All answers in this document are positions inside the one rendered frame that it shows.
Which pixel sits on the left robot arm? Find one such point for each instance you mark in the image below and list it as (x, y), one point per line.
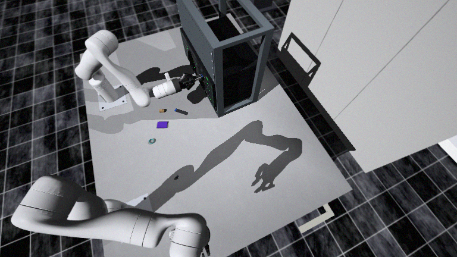
(99, 46)

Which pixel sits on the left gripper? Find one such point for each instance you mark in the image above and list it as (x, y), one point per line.
(185, 82)

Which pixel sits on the purple flat block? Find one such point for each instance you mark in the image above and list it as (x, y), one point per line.
(162, 124)

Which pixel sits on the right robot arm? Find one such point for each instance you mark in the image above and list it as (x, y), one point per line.
(59, 206)

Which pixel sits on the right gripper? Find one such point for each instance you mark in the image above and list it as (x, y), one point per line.
(205, 251)

